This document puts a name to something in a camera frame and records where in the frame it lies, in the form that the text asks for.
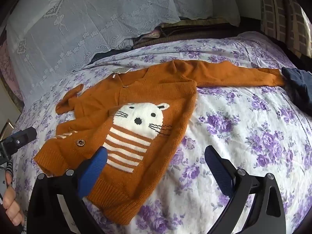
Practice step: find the navy garment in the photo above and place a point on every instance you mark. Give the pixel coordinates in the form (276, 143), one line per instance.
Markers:
(297, 85)

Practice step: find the purple floral bedsheet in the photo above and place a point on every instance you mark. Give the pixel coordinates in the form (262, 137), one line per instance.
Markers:
(231, 131)

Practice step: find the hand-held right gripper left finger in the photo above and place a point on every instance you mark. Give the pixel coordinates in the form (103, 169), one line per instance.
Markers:
(93, 173)

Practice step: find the orange knit cat sweater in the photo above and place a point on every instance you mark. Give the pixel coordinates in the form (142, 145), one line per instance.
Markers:
(146, 90)

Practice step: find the person's left hand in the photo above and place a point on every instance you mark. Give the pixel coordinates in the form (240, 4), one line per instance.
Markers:
(11, 199)

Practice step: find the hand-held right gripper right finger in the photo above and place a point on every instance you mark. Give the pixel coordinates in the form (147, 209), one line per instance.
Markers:
(218, 173)

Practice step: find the plaid cushion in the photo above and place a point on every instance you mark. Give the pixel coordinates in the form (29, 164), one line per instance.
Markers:
(280, 17)

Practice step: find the black white striped cloth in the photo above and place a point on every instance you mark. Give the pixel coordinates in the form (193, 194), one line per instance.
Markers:
(9, 168)

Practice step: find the pink patterned curtain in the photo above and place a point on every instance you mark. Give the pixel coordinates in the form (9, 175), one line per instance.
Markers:
(9, 70)

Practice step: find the white lace cloth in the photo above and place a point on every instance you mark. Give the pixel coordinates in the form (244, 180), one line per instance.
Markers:
(85, 17)

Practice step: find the black clothing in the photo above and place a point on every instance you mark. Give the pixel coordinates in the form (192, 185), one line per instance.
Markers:
(112, 52)

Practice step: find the paper hang tag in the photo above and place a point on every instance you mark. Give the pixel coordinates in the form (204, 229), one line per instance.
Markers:
(121, 71)

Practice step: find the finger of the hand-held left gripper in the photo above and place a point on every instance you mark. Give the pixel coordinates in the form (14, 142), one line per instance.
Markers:
(19, 140)

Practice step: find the brown woven mat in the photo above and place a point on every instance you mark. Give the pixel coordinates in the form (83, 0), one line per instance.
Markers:
(195, 29)

